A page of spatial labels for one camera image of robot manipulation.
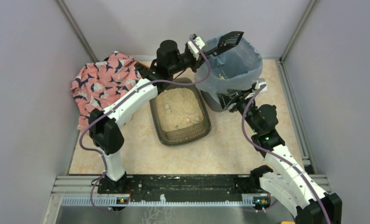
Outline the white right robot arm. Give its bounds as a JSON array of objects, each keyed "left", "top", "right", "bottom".
[{"left": 218, "top": 91, "right": 342, "bottom": 224}]

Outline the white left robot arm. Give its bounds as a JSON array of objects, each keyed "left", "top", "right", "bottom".
[{"left": 87, "top": 37, "right": 207, "bottom": 191}]

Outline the dark green litter box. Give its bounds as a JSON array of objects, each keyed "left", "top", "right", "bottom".
[{"left": 149, "top": 84, "right": 211, "bottom": 147}]

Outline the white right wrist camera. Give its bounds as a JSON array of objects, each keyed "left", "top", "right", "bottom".
[{"left": 252, "top": 79, "right": 268, "bottom": 93}]

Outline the blue plastic bin liner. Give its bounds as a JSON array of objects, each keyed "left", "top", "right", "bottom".
[{"left": 194, "top": 37, "right": 263, "bottom": 95}]

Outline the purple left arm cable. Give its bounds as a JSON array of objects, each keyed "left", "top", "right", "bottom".
[{"left": 78, "top": 35, "right": 212, "bottom": 213}]

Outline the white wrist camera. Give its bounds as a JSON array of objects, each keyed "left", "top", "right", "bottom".
[
  {"left": 186, "top": 36, "right": 206, "bottom": 60},
  {"left": 252, "top": 79, "right": 268, "bottom": 93}
]

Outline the pink patterned cloth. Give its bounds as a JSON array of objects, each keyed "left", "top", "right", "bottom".
[{"left": 70, "top": 51, "right": 141, "bottom": 131}]

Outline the wooden tray box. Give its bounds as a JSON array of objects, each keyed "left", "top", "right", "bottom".
[{"left": 135, "top": 61, "right": 149, "bottom": 77}]

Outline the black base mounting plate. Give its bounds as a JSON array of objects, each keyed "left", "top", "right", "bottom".
[{"left": 96, "top": 174, "right": 270, "bottom": 203}]

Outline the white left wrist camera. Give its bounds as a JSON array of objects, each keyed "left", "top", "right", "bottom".
[{"left": 186, "top": 36, "right": 206, "bottom": 60}]

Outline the aluminium frame rail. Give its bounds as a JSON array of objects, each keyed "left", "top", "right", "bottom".
[{"left": 50, "top": 174, "right": 332, "bottom": 208}]

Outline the black litter scoop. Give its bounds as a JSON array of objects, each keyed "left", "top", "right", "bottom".
[{"left": 207, "top": 31, "right": 244, "bottom": 56}]

